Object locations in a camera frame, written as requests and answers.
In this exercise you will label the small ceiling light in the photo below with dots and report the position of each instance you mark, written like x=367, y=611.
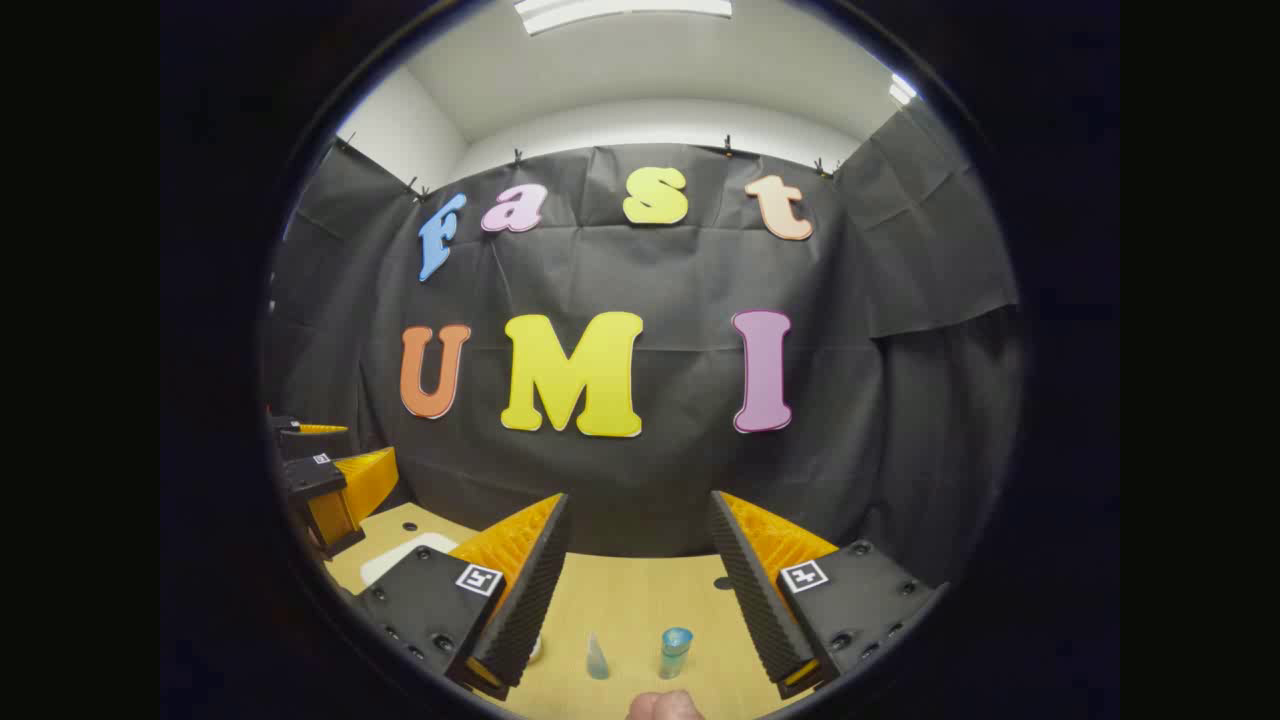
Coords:
x=901, y=92

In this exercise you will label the black backdrop cloth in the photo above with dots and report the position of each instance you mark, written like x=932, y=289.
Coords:
x=650, y=470

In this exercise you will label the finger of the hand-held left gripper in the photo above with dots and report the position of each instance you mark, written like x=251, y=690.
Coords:
x=285, y=425
x=312, y=480

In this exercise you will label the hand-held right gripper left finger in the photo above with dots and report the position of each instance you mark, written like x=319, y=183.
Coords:
x=525, y=610

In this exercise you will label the clear teal skin care tube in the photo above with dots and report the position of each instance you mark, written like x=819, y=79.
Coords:
x=598, y=662

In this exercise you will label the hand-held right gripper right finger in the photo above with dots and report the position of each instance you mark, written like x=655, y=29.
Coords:
x=755, y=600

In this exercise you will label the blue skin care bottle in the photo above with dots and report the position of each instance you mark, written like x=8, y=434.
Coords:
x=675, y=650

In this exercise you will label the long ceiling light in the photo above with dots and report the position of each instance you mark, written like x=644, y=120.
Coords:
x=620, y=10

